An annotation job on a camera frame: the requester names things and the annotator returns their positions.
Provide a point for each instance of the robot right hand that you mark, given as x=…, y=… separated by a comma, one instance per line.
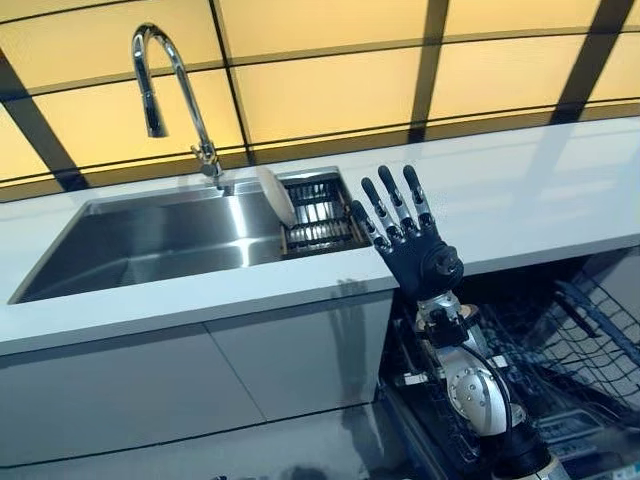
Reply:
x=415, y=250

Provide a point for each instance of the robot right arm silver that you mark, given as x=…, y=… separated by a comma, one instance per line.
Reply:
x=475, y=395

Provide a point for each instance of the black dishwasher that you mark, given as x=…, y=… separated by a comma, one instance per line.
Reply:
x=575, y=440

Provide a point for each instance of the black dish drying rack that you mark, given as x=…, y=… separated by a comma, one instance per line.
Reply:
x=320, y=220

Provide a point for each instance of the glossy white cabinet door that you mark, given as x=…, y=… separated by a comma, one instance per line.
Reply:
x=310, y=350
x=115, y=390

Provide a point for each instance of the chrome gooseneck faucet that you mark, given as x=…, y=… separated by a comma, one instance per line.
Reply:
x=192, y=115

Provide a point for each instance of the stainless steel sink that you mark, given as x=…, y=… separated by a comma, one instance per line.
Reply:
x=150, y=240

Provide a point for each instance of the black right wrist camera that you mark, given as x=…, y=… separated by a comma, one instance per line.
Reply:
x=447, y=330

